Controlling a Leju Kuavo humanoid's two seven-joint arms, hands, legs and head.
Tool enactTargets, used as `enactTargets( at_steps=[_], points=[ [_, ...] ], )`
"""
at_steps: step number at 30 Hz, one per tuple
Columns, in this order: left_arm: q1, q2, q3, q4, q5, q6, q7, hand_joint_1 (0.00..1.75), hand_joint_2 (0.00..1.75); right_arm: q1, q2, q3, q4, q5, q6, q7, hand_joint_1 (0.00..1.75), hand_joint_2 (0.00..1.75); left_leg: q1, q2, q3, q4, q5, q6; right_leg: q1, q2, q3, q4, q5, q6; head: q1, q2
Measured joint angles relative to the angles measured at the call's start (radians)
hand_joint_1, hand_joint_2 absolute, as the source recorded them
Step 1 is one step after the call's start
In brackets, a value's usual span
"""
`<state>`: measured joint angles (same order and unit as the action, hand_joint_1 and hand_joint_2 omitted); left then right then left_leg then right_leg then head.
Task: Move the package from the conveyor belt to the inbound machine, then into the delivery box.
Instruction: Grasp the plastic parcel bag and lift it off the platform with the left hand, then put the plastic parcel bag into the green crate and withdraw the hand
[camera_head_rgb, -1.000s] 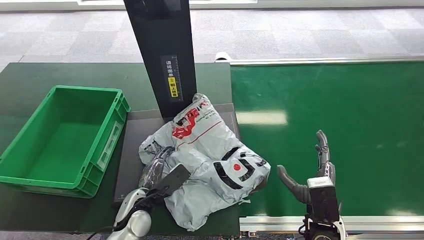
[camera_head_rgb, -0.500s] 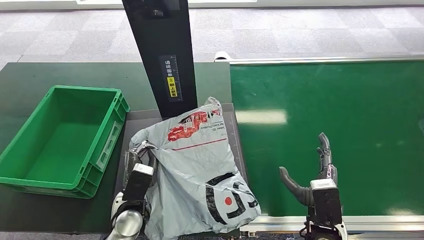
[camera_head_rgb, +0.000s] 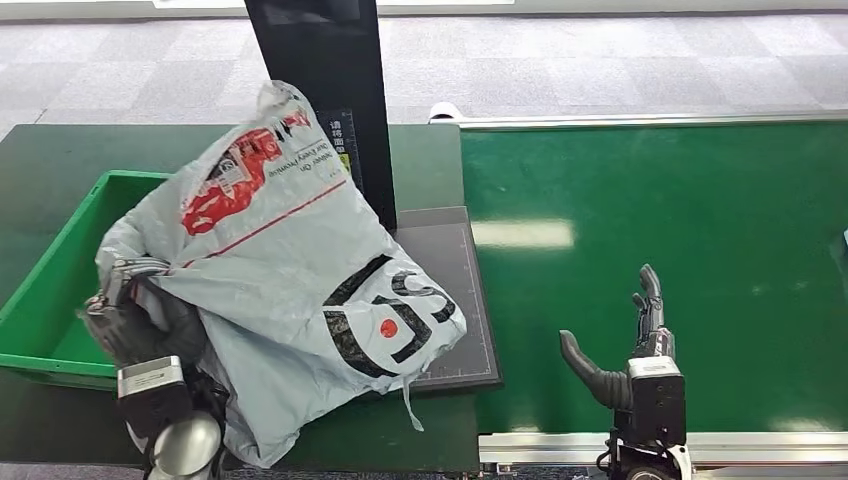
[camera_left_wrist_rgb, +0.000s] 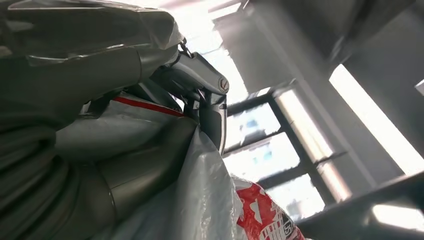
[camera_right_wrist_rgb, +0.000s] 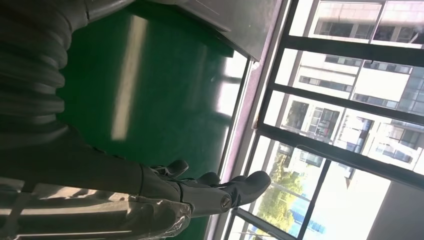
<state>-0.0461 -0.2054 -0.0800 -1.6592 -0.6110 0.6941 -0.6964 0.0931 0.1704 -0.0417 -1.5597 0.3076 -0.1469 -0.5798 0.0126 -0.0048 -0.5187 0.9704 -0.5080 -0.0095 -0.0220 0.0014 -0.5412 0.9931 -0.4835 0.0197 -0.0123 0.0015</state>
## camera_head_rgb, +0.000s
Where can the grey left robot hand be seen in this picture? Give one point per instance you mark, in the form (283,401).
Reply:
(142,328)

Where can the green plastic crate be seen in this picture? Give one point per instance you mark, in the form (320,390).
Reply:
(60,291)

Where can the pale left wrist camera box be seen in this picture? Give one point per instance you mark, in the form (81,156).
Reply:
(149,391)

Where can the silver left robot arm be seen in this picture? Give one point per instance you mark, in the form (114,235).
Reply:
(185,444)

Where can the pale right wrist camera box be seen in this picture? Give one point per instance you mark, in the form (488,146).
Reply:
(656,397)

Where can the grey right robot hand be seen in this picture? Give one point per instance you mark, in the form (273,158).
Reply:
(606,387)

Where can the silver conveyor side rail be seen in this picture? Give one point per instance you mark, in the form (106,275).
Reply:
(762,448)
(629,121)

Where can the black scanner machine platform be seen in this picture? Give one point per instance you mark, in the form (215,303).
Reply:
(457,278)

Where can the green conveyor belt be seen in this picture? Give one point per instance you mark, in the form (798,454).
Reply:
(662,199)

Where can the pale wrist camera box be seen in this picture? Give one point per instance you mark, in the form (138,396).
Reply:
(149,391)
(656,397)

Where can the black and yellow column label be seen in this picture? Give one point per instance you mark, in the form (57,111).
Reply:
(341,136)

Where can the grey plastic mailer package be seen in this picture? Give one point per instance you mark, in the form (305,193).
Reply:
(278,265)

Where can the black scanner machine column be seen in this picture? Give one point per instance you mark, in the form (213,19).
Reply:
(331,60)

